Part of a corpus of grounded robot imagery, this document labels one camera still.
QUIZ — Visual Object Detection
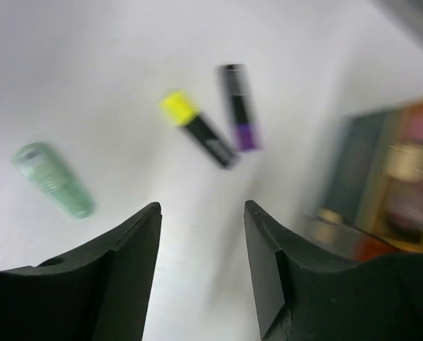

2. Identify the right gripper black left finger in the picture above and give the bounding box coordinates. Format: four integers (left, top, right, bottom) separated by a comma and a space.
0, 202, 161, 340

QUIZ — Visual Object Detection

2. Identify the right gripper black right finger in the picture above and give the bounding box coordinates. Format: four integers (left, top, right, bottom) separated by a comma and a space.
244, 200, 423, 340

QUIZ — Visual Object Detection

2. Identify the pink yellow highlighter marker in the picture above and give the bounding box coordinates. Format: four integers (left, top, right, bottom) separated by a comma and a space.
160, 91, 237, 169

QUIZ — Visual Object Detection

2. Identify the green translucent capsule tube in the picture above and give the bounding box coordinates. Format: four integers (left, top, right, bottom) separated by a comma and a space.
12, 141, 95, 219

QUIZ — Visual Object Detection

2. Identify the black purple highlighter marker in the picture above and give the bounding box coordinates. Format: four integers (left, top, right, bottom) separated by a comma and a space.
218, 64, 261, 152

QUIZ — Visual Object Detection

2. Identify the teal drawer organizer box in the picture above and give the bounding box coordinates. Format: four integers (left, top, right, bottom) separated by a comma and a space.
305, 99, 423, 261

